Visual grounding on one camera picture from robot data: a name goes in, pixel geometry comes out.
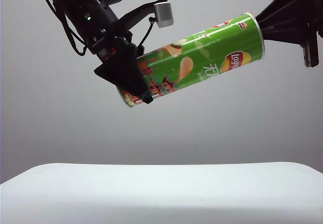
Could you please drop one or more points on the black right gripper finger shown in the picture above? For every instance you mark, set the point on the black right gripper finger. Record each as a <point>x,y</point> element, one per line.
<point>285,9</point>
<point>285,33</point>

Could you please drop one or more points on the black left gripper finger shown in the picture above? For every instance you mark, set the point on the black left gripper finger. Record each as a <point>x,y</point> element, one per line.
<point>123,70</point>

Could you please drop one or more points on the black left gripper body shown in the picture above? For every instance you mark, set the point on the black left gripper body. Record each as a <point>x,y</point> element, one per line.
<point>111,42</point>

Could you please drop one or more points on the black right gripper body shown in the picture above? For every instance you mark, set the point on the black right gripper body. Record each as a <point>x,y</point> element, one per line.
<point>313,14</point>

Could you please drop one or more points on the green potato chip tub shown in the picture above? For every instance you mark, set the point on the green potato chip tub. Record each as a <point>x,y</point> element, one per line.
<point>202,57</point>

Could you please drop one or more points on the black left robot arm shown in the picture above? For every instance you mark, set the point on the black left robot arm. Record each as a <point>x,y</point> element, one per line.
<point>80,4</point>

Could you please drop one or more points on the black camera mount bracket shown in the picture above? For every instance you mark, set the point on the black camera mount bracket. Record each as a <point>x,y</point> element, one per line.
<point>136,13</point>

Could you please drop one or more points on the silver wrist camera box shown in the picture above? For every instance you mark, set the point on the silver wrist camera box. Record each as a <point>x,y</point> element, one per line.
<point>164,14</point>

